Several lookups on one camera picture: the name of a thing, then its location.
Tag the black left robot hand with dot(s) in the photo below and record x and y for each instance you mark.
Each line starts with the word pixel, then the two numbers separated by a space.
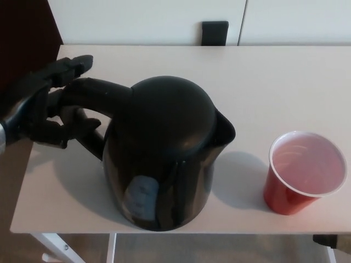
pixel 33 109

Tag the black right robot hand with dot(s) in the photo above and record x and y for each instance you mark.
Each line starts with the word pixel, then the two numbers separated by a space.
pixel 325 241

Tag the black electric kettle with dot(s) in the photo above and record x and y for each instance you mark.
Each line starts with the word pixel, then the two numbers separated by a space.
pixel 164 137

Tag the red plastic cup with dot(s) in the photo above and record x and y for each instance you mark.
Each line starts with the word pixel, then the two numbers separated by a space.
pixel 282 197

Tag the dark brown cabinet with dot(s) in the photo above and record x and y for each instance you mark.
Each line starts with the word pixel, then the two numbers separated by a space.
pixel 22 33

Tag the white table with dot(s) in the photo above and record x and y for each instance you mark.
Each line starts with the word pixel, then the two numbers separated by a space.
pixel 68 191

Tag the white cabinet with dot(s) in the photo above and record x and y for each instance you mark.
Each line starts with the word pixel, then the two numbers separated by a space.
pixel 123 19

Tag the black rectangular wall plate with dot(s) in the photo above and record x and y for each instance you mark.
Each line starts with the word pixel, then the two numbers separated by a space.
pixel 215 33

